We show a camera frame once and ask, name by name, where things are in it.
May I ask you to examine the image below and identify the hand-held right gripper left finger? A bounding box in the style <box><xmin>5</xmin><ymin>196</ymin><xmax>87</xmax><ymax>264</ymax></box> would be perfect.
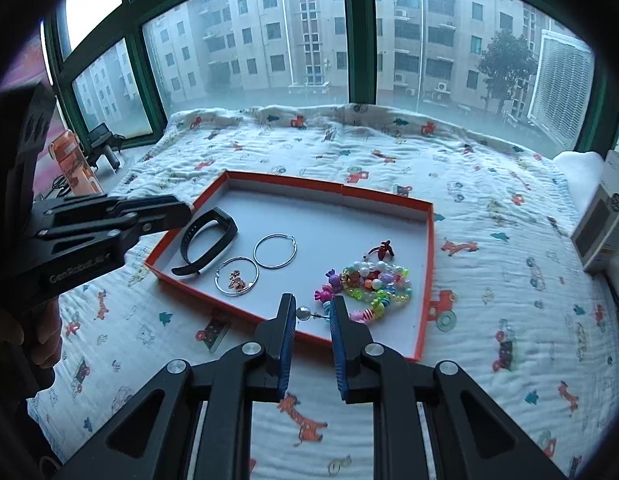
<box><xmin>52</xmin><ymin>292</ymin><xmax>298</xmax><ymax>480</ymax></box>

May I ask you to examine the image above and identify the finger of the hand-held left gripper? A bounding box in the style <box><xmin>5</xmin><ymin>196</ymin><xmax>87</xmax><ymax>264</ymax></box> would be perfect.
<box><xmin>117</xmin><ymin>201</ymin><xmax>194</xmax><ymax>242</ymax></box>
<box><xmin>107</xmin><ymin>194</ymin><xmax>188</xmax><ymax>211</ymax></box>

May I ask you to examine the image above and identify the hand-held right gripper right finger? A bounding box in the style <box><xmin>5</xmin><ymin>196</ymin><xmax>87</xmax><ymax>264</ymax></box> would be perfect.
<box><xmin>329</xmin><ymin>294</ymin><xmax>567</xmax><ymax>480</ymax></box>

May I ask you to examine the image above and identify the yellow green bead bracelet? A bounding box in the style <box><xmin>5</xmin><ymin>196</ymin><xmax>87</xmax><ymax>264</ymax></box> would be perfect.
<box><xmin>340</xmin><ymin>266</ymin><xmax>413</xmax><ymax>311</ymax></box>

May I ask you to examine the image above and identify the silver hoop earring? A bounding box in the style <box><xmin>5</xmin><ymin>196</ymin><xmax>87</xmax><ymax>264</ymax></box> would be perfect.
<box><xmin>214</xmin><ymin>256</ymin><xmax>260</xmax><ymax>297</ymax></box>
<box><xmin>253</xmin><ymin>233</ymin><xmax>298</xmax><ymax>268</ymax></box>

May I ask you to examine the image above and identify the pastel pearl bead bracelet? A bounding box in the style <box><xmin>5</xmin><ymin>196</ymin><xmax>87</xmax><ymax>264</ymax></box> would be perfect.
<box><xmin>342</xmin><ymin>259</ymin><xmax>407</xmax><ymax>293</ymax></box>

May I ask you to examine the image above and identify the rose gold chain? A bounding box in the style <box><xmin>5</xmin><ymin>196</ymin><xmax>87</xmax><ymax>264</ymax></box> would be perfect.
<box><xmin>228</xmin><ymin>270</ymin><xmax>256</xmax><ymax>292</ymax></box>

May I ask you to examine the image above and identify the orange shallow cardboard box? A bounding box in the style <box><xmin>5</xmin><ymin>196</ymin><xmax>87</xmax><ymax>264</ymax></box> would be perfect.
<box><xmin>144</xmin><ymin>170</ymin><xmax>435</xmax><ymax>362</ymax></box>

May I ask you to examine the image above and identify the person's left forearm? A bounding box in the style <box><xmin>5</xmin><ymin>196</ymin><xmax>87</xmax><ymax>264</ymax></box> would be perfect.
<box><xmin>0</xmin><ymin>305</ymin><xmax>58</xmax><ymax>480</ymax></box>

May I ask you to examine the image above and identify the person's left hand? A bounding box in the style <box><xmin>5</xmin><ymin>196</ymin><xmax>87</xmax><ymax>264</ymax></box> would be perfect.
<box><xmin>22</xmin><ymin>299</ymin><xmax>63</xmax><ymax>370</ymax></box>

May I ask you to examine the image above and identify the black wristband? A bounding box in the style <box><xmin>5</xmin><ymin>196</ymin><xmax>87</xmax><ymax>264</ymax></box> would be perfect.
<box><xmin>170</xmin><ymin>207</ymin><xmax>239</xmax><ymax>277</ymax></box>

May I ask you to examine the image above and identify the black stand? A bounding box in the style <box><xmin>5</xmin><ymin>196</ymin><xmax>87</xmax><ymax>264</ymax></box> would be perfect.
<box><xmin>84</xmin><ymin>124</ymin><xmax>126</xmax><ymax>173</ymax></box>

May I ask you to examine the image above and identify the orange packet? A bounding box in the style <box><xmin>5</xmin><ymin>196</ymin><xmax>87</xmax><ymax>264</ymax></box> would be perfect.
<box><xmin>48</xmin><ymin>130</ymin><xmax>103</xmax><ymax>196</ymax></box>

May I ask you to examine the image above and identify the white cartoon printed blanket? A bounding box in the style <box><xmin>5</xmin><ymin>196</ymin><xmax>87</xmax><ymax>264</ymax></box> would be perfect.
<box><xmin>27</xmin><ymin>102</ymin><xmax>619</xmax><ymax>480</ymax></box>

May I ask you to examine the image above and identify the apartment building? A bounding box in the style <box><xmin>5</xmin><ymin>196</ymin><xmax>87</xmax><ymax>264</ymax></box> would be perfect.
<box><xmin>72</xmin><ymin>0</ymin><xmax>550</xmax><ymax>133</ymax></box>

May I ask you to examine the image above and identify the white cardboard box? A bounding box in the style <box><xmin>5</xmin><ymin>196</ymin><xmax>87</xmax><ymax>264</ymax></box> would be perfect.
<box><xmin>569</xmin><ymin>150</ymin><xmax>619</xmax><ymax>275</ymax></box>

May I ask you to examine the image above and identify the tree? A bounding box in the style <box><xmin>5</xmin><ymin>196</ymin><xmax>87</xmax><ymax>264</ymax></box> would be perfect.
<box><xmin>477</xmin><ymin>29</ymin><xmax>539</xmax><ymax>116</ymax></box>

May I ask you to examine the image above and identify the white louvered outdoor unit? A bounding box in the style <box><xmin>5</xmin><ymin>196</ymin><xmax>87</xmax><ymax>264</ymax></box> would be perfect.
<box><xmin>527</xmin><ymin>30</ymin><xmax>593</xmax><ymax>147</ymax></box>

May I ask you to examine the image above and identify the multicoloured candy bead bracelet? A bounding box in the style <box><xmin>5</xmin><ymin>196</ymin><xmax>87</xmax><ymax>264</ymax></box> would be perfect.
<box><xmin>314</xmin><ymin>270</ymin><xmax>385</xmax><ymax>324</ymax></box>

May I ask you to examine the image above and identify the green window frame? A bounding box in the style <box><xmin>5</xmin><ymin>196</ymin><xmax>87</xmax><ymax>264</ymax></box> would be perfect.
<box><xmin>42</xmin><ymin>0</ymin><xmax>619</xmax><ymax>161</ymax></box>

